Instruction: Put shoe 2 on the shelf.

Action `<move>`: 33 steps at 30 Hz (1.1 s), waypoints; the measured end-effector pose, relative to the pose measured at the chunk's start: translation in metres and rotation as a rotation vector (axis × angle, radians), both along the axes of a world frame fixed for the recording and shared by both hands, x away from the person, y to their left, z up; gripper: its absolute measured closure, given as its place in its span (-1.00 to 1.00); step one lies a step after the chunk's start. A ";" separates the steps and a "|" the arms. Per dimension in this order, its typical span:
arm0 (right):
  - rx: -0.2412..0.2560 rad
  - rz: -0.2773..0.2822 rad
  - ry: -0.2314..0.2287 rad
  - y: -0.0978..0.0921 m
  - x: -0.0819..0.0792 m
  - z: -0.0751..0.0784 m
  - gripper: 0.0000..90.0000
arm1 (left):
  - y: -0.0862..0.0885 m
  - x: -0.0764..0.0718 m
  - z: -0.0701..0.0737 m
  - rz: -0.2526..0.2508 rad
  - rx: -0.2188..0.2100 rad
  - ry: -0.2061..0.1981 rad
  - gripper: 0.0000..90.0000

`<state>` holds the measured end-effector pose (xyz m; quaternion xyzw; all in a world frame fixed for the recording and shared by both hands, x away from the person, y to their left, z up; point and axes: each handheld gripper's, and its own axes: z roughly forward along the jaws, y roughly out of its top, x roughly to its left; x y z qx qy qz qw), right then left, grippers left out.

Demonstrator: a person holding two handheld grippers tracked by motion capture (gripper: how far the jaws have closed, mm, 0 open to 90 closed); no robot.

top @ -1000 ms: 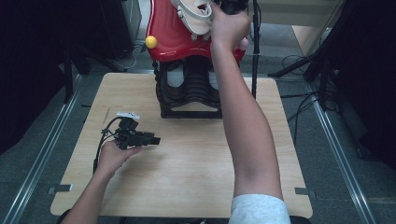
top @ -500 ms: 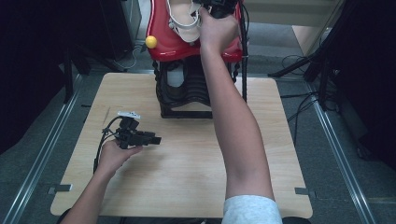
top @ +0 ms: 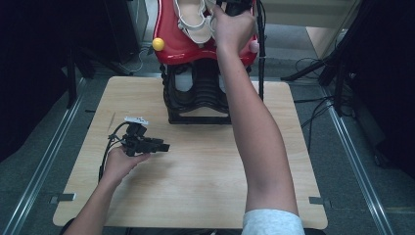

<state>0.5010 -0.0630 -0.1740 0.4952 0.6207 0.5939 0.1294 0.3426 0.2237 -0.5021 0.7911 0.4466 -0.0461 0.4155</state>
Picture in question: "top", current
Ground dark curtain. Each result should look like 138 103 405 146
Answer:
342 0 415 179
0 0 79 163

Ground metal floor rail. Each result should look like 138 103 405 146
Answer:
0 77 87 235
321 87 395 235

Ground person's grey sleeve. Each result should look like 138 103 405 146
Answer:
242 209 306 235

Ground red and black shoe rack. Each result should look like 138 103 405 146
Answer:
152 0 262 125

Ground yellow ball knob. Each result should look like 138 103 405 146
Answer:
152 37 166 52

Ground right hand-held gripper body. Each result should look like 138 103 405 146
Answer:
224 0 254 17

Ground person's right hand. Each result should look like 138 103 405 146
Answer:
211 4 257 55

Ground left hand-held gripper cable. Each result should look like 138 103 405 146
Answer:
98 120 130 182

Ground white heeled sandal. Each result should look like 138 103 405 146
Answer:
204 0 227 14
174 0 216 45

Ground right hand-held gripper cable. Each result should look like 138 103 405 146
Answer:
255 0 266 102

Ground grey table bracket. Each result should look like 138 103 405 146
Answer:
49 193 76 206
308 196 332 209

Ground hand-held gripper cable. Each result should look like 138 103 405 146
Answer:
98 120 130 182
255 0 266 102

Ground white floor cable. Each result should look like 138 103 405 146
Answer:
118 47 150 74

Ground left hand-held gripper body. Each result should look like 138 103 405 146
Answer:
122 116 152 157

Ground black leather shoe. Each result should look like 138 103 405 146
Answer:
217 72 230 97
169 63 197 107

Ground black tripod stand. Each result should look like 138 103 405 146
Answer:
280 0 363 117

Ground person's left hand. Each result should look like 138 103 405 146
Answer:
103 146 151 186

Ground black cabinet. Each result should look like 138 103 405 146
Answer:
76 0 141 67

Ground black floor cables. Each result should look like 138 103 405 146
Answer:
293 57 337 151

